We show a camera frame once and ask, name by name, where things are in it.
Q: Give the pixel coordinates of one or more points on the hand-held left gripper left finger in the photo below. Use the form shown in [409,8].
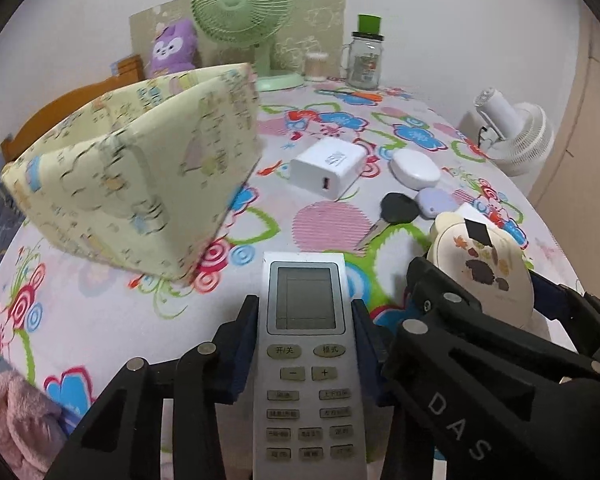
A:
[240,360]

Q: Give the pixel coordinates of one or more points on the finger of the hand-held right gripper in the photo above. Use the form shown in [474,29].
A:
[430,360]
[547,295]

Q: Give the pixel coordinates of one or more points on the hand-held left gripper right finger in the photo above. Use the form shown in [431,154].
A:
[370,360]

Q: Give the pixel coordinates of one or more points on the grey remote control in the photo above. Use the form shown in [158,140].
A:
[307,360]

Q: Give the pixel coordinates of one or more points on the round beige compact mirror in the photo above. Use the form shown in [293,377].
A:
[480,270]

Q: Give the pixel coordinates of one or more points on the black car key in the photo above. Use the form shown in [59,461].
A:
[397,207]

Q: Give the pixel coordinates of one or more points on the white power adapter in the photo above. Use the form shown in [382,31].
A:
[325,165]

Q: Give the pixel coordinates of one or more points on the yellow printed fabric basket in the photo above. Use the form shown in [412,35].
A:
[145,175]

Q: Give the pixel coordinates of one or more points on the lilac earbud case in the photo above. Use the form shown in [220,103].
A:
[437,202]

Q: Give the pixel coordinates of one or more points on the white desk fan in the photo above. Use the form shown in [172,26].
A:
[522,135]

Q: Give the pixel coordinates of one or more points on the beige wardrobe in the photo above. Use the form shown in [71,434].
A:
[590,125]

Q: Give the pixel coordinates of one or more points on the white earbud case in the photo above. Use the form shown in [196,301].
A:
[415,170]

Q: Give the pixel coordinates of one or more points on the pink fluffy cloth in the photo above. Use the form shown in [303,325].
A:
[20,425]

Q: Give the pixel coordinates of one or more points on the glass jar mug green lid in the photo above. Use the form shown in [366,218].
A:
[364,62]

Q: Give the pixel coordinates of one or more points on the cotton swab box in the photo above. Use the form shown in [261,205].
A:
[316,66]

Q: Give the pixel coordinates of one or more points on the wooden bed headboard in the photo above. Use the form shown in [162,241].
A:
[55,110]

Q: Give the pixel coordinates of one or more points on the blue card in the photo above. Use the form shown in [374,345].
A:
[120,66]

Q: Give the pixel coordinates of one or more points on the purple plush toy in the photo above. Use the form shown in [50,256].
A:
[172,47]

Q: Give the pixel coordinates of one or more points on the beige printed board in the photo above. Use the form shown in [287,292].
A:
[320,15]

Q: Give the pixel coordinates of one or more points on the green desk fan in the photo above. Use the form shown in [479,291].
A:
[242,5]

